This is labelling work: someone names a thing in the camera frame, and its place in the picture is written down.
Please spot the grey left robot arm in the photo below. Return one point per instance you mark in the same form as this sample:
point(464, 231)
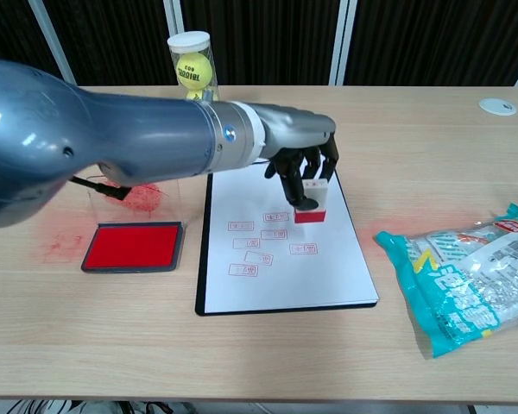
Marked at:
point(112, 133)

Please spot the black clipboard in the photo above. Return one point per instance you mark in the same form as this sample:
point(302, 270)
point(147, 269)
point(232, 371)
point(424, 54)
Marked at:
point(200, 280)

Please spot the white stamped paper sheet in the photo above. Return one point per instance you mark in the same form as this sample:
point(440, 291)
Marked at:
point(285, 280)

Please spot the yellow tennis ball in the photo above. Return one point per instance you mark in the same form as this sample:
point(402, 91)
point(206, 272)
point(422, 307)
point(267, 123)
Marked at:
point(193, 69)
point(196, 95)

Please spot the white red stamp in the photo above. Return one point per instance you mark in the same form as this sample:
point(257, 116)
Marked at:
point(317, 215)

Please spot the red ink pad clear lid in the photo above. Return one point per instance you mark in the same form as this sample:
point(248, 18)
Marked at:
point(129, 248)

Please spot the teal snack bag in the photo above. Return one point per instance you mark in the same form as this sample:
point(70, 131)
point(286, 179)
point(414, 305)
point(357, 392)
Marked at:
point(466, 280)

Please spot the clear tennis ball tube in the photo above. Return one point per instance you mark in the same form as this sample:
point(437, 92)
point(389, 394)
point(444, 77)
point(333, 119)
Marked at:
point(190, 41)

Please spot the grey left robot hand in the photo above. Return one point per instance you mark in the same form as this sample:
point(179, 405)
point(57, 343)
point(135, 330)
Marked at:
point(298, 125)

